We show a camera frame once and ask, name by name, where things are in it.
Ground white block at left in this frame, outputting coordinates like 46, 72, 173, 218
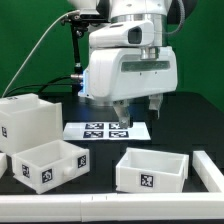
0, 153, 7, 178

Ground white drawer cabinet box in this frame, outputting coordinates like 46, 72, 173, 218
0, 94, 63, 156

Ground black camera stand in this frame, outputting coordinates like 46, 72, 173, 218
60, 10, 108, 91

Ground white front border rail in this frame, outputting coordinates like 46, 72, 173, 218
0, 193, 224, 222

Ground white drawer with knob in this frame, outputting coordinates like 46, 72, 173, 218
12, 140, 90, 194

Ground white drawer without knob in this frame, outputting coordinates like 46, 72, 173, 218
116, 148, 189, 193

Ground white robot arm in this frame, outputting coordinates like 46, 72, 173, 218
67, 0, 178, 128

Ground black cables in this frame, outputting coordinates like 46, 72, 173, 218
3, 75, 75, 98

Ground white cable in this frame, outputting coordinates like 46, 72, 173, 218
1, 10, 80, 98

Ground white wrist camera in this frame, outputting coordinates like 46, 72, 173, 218
89, 20, 155, 48

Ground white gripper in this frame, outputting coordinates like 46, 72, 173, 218
88, 47, 177, 128

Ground white marker sheet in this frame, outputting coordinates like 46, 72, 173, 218
63, 122, 151, 141

